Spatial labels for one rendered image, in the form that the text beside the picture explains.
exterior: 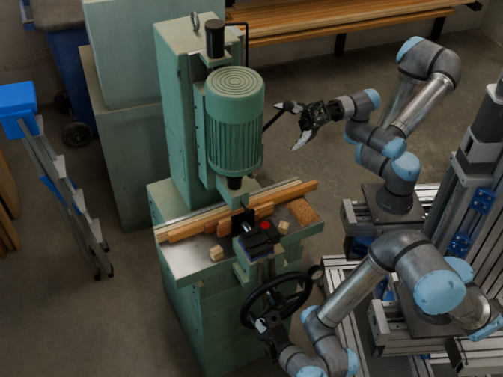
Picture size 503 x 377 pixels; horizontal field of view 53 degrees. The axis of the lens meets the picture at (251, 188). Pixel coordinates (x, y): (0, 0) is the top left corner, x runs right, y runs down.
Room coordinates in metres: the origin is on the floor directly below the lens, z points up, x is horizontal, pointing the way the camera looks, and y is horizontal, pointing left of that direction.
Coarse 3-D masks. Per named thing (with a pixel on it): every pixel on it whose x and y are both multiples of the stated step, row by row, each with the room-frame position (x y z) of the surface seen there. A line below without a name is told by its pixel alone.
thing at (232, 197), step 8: (216, 176) 1.30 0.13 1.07; (224, 176) 1.30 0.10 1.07; (216, 184) 1.30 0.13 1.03; (224, 184) 1.26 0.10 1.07; (224, 192) 1.24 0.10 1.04; (232, 192) 1.22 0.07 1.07; (240, 192) 1.22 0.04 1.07; (248, 192) 1.22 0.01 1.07; (232, 200) 1.19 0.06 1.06; (240, 200) 1.21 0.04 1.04; (248, 200) 1.22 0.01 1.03; (232, 208) 1.19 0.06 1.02; (240, 208) 1.21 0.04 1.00
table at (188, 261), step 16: (256, 224) 1.22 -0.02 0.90; (320, 224) 1.24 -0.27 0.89; (192, 240) 1.13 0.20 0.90; (208, 240) 1.14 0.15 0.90; (224, 240) 1.14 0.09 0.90; (288, 240) 1.17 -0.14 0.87; (176, 256) 1.06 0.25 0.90; (192, 256) 1.06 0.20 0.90; (208, 256) 1.07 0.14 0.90; (224, 256) 1.07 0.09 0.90; (176, 272) 0.99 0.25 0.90; (192, 272) 0.99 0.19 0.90; (208, 272) 1.02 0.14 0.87; (240, 272) 1.02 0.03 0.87; (176, 288) 0.96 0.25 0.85
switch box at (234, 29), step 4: (232, 28) 1.60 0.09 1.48; (236, 28) 1.60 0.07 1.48; (236, 32) 1.58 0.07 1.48; (240, 32) 1.58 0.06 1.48; (240, 36) 1.56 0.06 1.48; (244, 36) 1.57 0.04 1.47; (240, 40) 1.56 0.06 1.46; (244, 40) 1.57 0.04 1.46; (240, 44) 1.56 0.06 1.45; (244, 44) 1.57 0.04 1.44; (240, 48) 1.56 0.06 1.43; (240, 52) 1.56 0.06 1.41; (240, 56) 1.56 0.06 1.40; (240, 60) 1.56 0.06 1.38; (240, 64) 1.56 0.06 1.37
